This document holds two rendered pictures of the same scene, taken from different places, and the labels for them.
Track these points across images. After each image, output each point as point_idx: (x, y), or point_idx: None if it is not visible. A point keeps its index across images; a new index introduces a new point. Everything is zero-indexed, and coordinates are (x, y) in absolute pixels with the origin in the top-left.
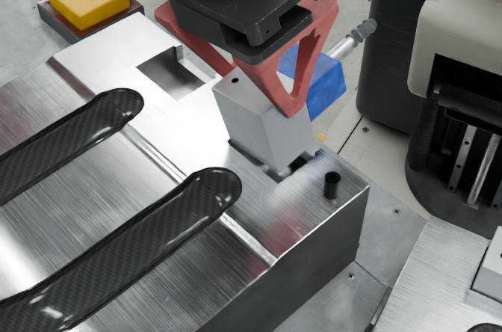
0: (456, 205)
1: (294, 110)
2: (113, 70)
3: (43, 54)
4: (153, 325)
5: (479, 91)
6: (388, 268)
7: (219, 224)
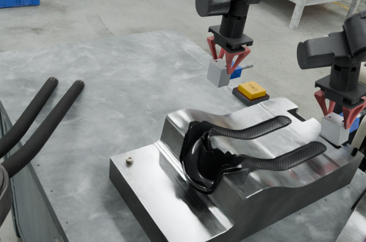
0: None
1: (348, 127)
2: (280, 110)
3: (235, 104)
4: (307, 174)
5: None
6: (360, 188)
7: (321, 155)
